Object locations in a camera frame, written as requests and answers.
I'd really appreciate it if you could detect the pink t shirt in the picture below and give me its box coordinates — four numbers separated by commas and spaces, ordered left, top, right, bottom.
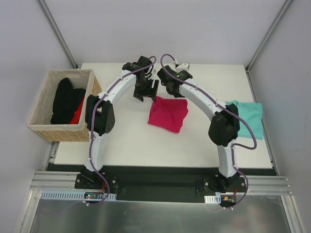
148, 96, 189, 133

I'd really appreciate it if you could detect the teal t shirt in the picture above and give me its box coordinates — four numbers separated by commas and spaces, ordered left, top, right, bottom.
226, 100, 264, 140

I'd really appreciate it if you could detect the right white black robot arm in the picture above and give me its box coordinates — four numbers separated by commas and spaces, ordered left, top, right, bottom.
157, 66, 240, 193

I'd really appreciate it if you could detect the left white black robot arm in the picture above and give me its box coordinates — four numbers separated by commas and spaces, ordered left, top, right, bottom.
81, 56, 159, 189

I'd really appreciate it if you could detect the red garment in basket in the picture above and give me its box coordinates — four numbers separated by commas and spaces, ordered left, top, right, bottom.
70, 96, 85, 124

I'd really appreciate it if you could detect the black garment in basket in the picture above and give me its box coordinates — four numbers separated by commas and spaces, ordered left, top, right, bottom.
51, 78, 86, 125

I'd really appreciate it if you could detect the wicker basket with liner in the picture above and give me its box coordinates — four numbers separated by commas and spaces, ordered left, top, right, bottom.
27, 69, 102, 142

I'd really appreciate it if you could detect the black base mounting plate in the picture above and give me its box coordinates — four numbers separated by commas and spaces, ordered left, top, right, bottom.
74, 166, 247, 203

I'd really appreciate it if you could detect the right aluminium corner post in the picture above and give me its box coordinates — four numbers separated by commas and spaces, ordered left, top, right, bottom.
245, 0, 294, 74

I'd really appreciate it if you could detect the aluminium corner post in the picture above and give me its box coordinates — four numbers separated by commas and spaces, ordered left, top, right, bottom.
36, 0, 79, 69
245, 0, 294, 74

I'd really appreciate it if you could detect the right white cable duct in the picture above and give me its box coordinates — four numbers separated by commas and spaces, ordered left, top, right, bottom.
204, 195, 221, 204

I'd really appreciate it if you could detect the white cable duct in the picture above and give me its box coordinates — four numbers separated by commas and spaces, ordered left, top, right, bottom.
204, 195, 221, 204
41, 191, 117, 201

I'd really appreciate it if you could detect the left aluminium corner post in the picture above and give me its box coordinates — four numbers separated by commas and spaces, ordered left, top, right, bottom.
36, 0, 79, 69

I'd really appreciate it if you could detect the aluminium frame rail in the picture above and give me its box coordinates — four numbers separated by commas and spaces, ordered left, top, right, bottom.
30, 171, 294, 196

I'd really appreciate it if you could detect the left white cable duct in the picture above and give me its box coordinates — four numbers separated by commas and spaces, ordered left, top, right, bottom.
41, 191, 117, 201

